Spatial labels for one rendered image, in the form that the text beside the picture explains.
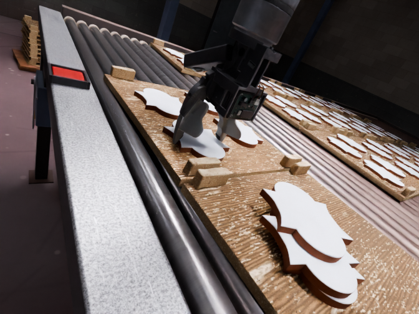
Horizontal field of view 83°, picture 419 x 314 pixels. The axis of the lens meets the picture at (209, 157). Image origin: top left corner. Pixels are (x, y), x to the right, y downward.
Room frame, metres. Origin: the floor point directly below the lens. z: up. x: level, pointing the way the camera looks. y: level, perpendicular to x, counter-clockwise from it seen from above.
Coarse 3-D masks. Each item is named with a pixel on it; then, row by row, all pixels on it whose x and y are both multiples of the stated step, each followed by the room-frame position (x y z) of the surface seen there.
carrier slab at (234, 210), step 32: (192, 192) 0.27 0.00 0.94; (224, 192) 0.30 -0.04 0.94; (256, 192) 0.34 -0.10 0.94; (320, 192) 0.46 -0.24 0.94; (224, 224) 0.24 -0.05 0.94; (256, 224) 0.26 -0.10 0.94; (352, 224) 0.38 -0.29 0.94; (256, 256) 0.21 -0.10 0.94; (352, 256) 0.29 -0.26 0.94; (384, 256) 0.33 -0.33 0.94; (256, 288) 0.17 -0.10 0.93; (288, 288) 0.18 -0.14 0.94; (384, 288) 0.25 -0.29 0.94; (416, 288) 0.28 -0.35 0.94
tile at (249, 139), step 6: (216, 120) 0.57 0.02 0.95; (240, 126) 0.60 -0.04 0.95; (246, 126) 0.62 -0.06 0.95; (246, 132) 0.58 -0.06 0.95; (252, 132) 0.60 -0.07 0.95; (234, 138) 0.51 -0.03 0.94; (240, 138) 0.52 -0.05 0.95; (246, 138) 0.53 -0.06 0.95; (252, 138) 0.55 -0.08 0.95; (258, 138) 0.57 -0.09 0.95; (240, 144) 0.51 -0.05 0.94; (246, 144) 0.51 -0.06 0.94; (252, 144) 0.52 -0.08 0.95
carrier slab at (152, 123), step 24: (120, 96) 0.47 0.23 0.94; (144, 120) 0.41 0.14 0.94; (168, 120) 0.46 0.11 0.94; (240, 120) 0.69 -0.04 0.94; (168, 144) 0.37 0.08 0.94; (264, 144) 0.59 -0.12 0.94; (168, 168) 0.31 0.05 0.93; (240, 168) 0.40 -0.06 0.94; (264, 168) 0.45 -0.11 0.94; (288, 168) 0.50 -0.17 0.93
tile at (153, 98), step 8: (152, 88) 0.57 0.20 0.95; (136, 96) 0.51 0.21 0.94; (144, 96) 0.50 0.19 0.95; (152, 96) 0.52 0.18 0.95; (160, 96) 0.55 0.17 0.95; (168, 96) 0.58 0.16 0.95; (152, 104) 0.48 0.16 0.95; (160, 104) 0.50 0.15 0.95; (168, 104) 0.52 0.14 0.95; (176, 104) 0.55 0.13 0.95; (160, 112) 0.47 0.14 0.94; (168, 112) 0.47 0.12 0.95; (176, 112) 0.50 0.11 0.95
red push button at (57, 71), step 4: (52, 68) 0.47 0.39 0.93; (56, 68) 0.48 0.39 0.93; (60, 68) 0.49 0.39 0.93; (52, 72) 0.46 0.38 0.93; (56, 72) 0.46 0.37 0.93; (60, 72) 0.47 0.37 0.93; (64, 72) 0.48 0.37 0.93; (68, 72) 0.48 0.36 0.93; (72, 72) 0.50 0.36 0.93; (76, 72) 0.51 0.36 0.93; (80, 72) 0.52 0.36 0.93; (64, 76) 0.46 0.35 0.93; (68, 76) 0.47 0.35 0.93; (72, 76) 0.48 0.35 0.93; (76, 76) 0.49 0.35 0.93; (80, 76) 0.50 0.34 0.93; (84, 80) 0.48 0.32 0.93
